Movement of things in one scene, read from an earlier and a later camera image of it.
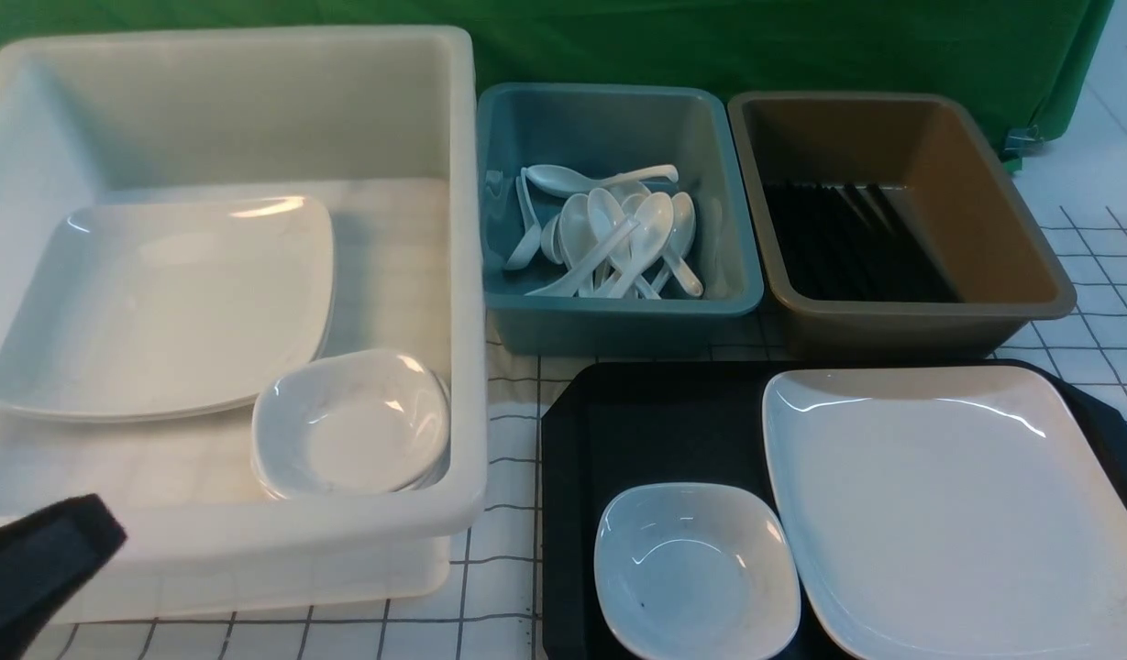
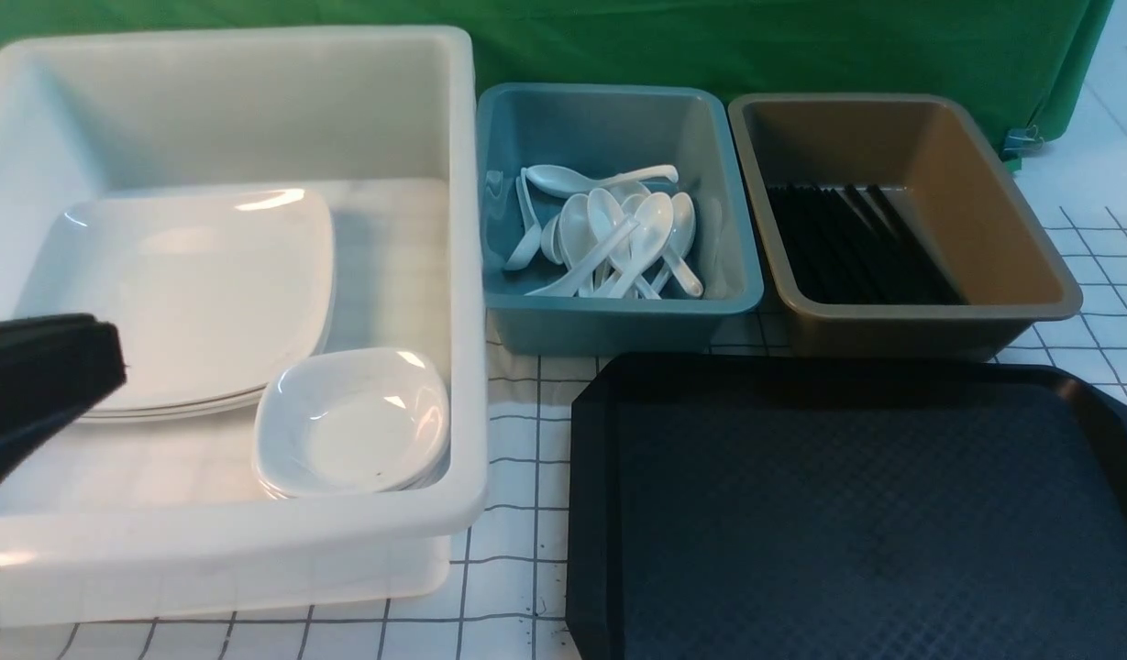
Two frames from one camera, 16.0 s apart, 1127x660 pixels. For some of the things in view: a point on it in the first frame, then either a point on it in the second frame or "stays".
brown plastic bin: [887, 227] stays
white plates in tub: [170, 309] stays
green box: [1046, 55] stays
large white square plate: [958, 512] -> [217, 294]
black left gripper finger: [28, 570] -> [35, 379]
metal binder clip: [1022, 142] stays
